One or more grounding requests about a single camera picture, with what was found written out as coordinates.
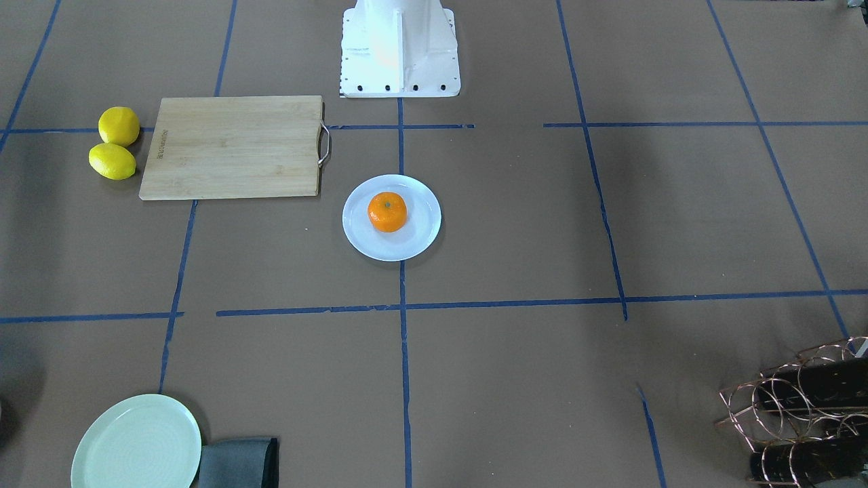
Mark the light blue plate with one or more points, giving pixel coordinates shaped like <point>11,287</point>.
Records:
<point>414,237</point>

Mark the orange fruit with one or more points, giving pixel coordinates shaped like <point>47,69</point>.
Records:
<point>387,212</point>

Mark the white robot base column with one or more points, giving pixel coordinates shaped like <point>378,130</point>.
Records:
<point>399,49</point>

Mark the light green plate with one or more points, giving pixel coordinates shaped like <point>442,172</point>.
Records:
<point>149,440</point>

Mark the bamboo cutting board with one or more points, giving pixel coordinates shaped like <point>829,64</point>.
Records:
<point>246,147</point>

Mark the grey folded cloth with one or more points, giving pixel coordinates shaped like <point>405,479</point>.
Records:
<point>242,462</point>

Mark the yellow lemon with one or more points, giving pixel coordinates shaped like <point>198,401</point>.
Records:
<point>119,125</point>
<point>112,161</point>

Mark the dark wine bottle front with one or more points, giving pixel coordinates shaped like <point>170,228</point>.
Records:
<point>839,462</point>

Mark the dark wine bottle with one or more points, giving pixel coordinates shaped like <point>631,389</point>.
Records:
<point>839,462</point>
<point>831,387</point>

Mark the dark wine bottle middle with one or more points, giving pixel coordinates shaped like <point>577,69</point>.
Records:
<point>831,387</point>

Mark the copper wire bottle rack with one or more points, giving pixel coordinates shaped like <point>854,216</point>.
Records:
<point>758,427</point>

